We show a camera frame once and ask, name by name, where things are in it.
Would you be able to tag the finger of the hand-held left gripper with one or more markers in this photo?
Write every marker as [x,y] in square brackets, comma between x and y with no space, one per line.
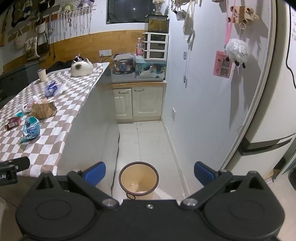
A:
[22,163]

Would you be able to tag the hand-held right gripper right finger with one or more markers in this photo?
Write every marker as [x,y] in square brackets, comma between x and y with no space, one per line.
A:
[203,173]

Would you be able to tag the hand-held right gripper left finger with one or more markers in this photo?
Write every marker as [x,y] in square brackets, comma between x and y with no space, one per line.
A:
[96,173]

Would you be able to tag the yellow bin with brown rim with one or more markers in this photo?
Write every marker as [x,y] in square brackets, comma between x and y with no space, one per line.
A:
[138,178]

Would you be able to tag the brown cardboard piece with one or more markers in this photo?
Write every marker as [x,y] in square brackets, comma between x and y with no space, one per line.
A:
[44,110]

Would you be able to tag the white plastic bag red print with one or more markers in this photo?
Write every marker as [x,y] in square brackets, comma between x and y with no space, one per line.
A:
[31,104]

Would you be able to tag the dark blue plastic wrapper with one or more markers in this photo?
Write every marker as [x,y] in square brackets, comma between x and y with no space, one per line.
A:
[51,89]

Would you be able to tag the light blue plastic bag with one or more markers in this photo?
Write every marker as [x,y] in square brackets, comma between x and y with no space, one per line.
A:
[31,129]

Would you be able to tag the red packet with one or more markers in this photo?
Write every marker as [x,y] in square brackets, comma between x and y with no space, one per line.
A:
[12,122]

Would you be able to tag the white kitchen island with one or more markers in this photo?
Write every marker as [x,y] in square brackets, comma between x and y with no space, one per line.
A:
[92,129]

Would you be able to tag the teal and clear wrapper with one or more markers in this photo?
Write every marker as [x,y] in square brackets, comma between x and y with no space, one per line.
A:
[19,114]

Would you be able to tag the brown checkered tablecloth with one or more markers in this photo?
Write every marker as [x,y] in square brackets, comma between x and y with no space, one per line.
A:
[69,104]

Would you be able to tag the grey cabinet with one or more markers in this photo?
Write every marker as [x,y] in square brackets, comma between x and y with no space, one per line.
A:
[20,76]

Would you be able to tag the cream base cabinet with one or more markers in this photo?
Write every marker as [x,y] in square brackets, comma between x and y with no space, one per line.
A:
[145,102]

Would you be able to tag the white cup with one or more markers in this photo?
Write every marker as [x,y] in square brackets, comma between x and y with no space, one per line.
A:
[42,75]

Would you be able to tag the white refrigerator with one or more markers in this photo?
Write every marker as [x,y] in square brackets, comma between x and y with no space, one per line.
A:
[266,104]

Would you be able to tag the grey sink basin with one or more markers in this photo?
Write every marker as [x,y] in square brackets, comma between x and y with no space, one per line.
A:
[122,78]

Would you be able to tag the white cat-shaped ceramic jar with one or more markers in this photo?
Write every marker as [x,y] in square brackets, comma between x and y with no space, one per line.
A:
[81,69]

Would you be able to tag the pink card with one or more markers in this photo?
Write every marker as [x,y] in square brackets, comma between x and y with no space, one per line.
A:
[222,64]

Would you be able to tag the dish rack with dishes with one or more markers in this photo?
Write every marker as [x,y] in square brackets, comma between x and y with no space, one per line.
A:
[123,66]

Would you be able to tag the beige printed tote bag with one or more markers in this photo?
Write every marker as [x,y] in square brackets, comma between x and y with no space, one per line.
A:
[31,48]

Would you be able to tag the black and white hanging bag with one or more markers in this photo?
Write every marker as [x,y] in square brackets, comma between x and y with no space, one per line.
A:
[42,44]

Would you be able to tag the white sheep plush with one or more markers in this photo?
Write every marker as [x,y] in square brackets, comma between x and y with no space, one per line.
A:
[237,52]

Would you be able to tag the pink bottle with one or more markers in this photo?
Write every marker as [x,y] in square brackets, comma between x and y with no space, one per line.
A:
[138,47]

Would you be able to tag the white drawer unit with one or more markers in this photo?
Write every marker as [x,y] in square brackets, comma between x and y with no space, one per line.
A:
[156,45]

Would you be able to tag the black framed glass tank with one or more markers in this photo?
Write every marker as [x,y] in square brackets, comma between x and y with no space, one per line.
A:
[157,24]

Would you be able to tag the wooden key holder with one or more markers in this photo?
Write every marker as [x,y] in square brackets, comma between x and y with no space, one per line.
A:
[244,14]

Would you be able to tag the dark window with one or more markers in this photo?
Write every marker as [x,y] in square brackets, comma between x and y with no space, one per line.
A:
[129,11]

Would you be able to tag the vase with flowers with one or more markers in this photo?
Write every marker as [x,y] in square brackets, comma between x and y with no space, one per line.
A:
[158,5]

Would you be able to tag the white wall switch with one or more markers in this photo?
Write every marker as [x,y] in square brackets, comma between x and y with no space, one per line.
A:
[173,114]

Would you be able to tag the white wall outlet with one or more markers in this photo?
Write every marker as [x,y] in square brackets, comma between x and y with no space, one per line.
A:
[105,53]

